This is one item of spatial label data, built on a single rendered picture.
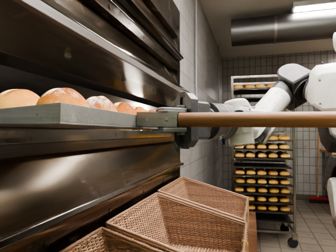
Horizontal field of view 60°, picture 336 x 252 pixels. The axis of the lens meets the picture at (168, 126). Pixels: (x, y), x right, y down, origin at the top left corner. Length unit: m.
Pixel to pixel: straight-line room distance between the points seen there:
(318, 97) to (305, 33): 2.69
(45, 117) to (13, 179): 0.40
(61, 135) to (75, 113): 0.47
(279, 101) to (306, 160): 4.60
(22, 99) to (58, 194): 0.45
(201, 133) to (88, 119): 0.29
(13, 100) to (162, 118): 0.28
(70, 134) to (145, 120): 0.36
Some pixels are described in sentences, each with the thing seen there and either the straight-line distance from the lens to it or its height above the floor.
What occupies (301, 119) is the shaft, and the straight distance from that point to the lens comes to 0.59.
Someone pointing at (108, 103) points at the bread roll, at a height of 1.22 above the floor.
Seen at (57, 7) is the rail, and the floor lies 1.42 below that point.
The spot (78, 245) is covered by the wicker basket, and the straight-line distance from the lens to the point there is 0.94.
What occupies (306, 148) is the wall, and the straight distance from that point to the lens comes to 5.67.
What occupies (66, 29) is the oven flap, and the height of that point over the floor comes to 1.39.
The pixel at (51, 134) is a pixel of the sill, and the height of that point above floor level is 1.16.
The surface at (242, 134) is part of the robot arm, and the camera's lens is 0.75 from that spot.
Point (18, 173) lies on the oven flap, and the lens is 0.80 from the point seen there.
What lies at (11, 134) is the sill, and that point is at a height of 1.16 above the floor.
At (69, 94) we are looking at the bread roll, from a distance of 0.45.
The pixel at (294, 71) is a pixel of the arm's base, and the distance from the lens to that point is 1.20.
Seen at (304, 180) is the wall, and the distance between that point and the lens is 5.72.
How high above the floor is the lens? 1.17
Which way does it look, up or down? 1 degrees up
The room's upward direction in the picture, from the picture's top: straight up
